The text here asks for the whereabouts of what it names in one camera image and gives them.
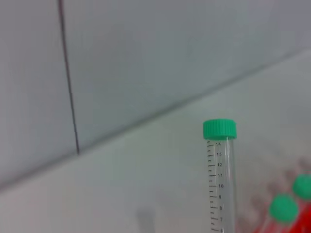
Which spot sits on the clear test tube green cap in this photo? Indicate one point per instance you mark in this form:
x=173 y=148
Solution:
x=303 y=187
x=283 y=208
x=219 y=128

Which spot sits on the orange test tube rack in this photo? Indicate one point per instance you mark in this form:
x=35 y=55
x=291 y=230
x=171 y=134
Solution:
x=298 y=227

